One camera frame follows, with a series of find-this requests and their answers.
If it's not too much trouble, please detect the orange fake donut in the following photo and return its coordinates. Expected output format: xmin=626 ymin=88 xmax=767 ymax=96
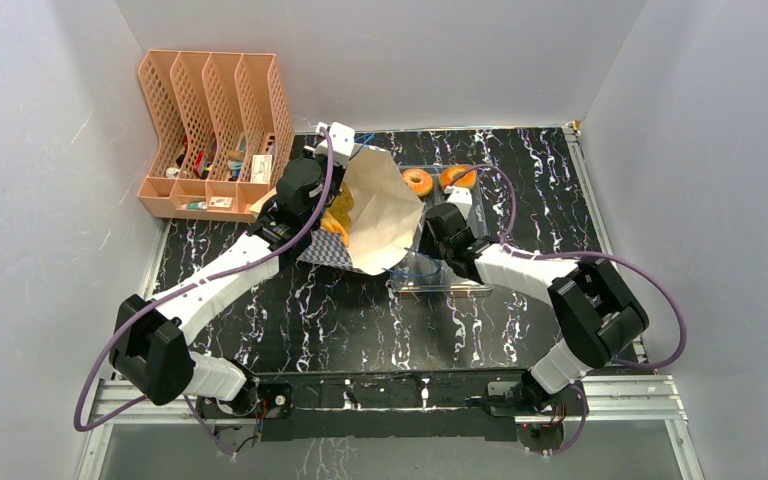
xmin=439 ymin=165 xmax=477 ymax=190

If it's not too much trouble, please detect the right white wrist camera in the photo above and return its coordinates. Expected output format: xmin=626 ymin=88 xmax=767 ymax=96
xmin=444 ymin=186 xmax=473 ymax=220

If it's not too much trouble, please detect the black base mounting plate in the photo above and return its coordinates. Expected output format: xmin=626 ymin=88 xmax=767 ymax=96
xmin=251 ymin=370 xmax=531 ymax=444

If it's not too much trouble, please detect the small white card box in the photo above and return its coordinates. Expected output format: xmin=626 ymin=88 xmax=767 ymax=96
xmin=208 ymin=196 xmax=234 ymax=209

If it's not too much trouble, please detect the peach plastic file organizer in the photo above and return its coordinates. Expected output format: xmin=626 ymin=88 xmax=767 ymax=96
xmin=138 ymin=50 xmax=295 ymax=223

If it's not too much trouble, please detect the green white glue tube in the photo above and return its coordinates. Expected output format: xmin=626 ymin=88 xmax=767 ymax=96
xmin=184 ymin=201 xmax=208 ymax=211

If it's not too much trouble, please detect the purple cable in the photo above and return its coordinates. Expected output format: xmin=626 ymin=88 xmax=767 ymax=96
xmin=73 ymin=125 xmax=336 ymax=433
xmin=448 ymin=164 xmax=689 ymax=371

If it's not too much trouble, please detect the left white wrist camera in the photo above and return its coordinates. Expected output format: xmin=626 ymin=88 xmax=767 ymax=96
xmin=314 ymin=122 xmax=356 ymax=168

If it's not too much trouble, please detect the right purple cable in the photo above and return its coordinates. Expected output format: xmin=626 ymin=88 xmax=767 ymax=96
xmin=448 ymin=164 xmax=689 ymax=371

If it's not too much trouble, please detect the blue checkered paper bag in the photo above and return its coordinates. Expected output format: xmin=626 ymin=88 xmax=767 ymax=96
xmin=248 ymin=132 xmax=444 ymax=280

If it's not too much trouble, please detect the clear plastic tray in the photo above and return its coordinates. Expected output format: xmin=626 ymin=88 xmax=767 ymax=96
xmin=390 ymin=165 xmax=492 ymax=296

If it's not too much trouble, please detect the red small box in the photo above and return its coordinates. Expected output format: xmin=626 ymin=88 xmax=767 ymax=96
xmin=192 ymin=150 xmax=207 ymax=178

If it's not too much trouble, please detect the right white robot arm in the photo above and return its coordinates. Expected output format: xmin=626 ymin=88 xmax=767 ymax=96
xmin=420 ymin=203 xmax=649 ymax=414

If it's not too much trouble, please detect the fake herb bread slice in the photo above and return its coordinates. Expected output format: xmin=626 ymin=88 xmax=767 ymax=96
xmin=327 ymin=186 xmax=354 ymax=230

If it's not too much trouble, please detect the white stapler box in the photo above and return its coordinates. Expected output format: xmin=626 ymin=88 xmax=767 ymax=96
xmin=249 ymin=154 xmax=273 ymax=185

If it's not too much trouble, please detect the fake crusted bread slice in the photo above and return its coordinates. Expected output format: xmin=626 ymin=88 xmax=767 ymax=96
xmin=321 ymin=213 xmax=350 ymax=248

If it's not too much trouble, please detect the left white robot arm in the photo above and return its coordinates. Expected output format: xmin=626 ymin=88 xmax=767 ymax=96
xmin=108 ymin=154 xmax=347 ymax=416

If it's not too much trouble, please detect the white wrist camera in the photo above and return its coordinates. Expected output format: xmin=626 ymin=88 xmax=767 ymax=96
xmin=314 ymin=122 xmax=356 ymax=168
xmin=444 ymin=186 xmax=473 ymax=220

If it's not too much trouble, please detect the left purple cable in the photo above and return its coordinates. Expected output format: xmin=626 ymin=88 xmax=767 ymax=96
xmin=73 ymin=125 xmax=336 ymax=433

